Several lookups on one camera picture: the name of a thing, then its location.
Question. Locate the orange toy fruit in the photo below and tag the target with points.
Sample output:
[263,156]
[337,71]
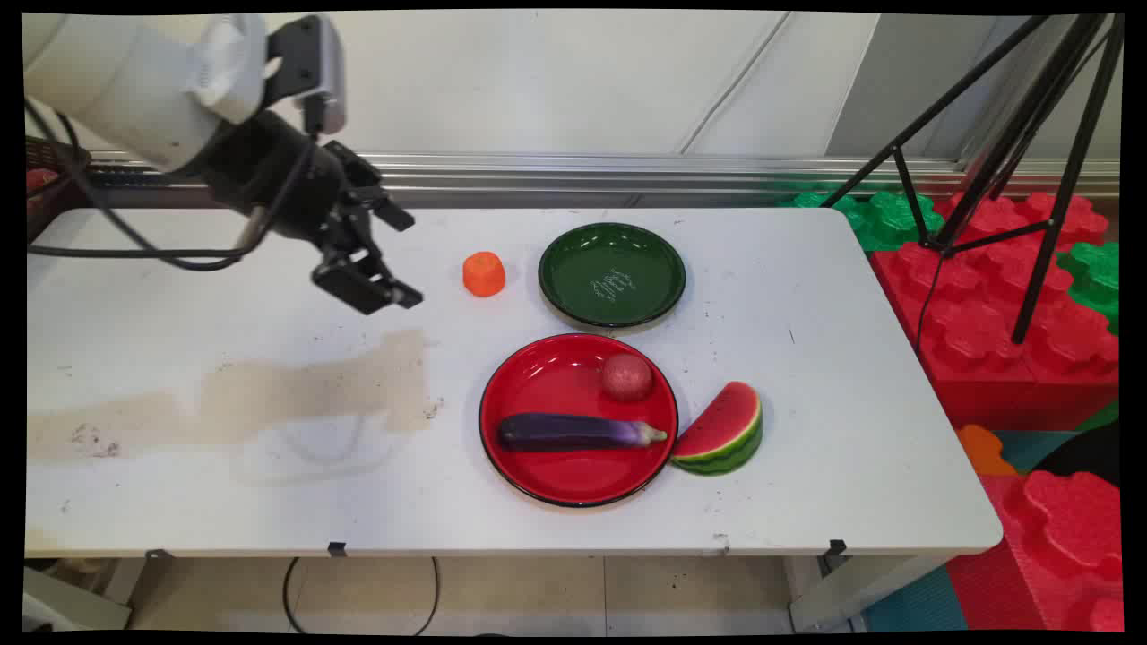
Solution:
[484,273]

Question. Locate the aluminium rail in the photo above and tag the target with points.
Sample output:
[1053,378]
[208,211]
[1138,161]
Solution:
[556,170]

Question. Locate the black table clip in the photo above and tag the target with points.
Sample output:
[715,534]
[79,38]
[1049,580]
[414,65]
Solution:
[337,548]
[838,547]

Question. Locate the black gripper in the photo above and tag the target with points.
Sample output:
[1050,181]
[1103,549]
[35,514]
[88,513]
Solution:
[269,175]

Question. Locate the black tripod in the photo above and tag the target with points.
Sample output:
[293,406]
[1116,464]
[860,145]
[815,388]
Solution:
[1030,143]

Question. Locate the red toy apple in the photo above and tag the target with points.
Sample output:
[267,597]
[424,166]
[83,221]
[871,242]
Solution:
[626,377]

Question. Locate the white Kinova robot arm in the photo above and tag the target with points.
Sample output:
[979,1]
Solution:
[116,90]

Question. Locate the toy watermelon slice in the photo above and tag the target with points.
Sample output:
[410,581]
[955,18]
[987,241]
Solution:
[724,432]

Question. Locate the teal floor mat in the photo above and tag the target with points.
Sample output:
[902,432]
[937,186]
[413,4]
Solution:
[914,605]

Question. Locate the orange foam piece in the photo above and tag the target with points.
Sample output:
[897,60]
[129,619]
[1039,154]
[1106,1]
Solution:
[983,451]

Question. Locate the dark green plate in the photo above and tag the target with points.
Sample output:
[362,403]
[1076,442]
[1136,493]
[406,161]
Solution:
[612,273]

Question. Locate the large red foam block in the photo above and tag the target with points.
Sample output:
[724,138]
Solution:
[977,305]

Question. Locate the white table leg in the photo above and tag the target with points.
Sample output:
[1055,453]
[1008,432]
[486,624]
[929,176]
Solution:
[860,587]

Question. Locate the red plate with black rim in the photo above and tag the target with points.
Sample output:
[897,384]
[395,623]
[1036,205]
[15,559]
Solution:
[556,475]

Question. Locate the dark wicker basket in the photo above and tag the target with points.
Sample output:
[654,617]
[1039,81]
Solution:
[54,161]

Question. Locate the green foam block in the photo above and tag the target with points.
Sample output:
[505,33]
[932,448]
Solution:
[883,219]
[1095,278]

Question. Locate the red item in basket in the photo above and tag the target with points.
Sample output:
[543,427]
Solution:
[40,186]

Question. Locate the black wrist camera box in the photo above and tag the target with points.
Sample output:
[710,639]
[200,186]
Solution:
[314,67]

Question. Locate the purple toy eggplant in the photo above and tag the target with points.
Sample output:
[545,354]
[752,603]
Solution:
[573,432]

